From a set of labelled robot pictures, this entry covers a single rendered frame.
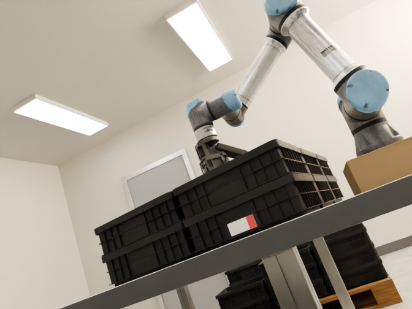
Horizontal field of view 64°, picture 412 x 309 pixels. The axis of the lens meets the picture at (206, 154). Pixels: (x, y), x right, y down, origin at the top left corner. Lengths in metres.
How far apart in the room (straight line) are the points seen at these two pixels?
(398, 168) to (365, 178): 0.09
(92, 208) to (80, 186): 0.42
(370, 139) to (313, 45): 0.35
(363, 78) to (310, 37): 0.22
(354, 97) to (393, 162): 0.23
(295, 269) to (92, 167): 4.93
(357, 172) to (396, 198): 0.55
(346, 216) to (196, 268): 0.27
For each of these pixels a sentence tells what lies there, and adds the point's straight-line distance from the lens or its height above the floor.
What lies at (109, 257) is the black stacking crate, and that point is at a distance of 1.34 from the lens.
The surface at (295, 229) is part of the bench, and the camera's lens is 0.57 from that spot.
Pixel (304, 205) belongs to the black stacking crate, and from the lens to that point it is 0.99.
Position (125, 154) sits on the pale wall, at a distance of 5.10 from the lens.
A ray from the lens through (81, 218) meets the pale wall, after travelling 5.48.
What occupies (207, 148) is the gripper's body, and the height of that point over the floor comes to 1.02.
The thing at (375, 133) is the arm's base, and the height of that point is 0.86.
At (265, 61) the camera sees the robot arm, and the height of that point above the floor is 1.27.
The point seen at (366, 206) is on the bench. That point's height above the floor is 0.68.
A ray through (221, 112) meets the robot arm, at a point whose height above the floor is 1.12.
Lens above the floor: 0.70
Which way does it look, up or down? 15 degrees up
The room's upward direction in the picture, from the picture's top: 21 degrees counter-clockwise
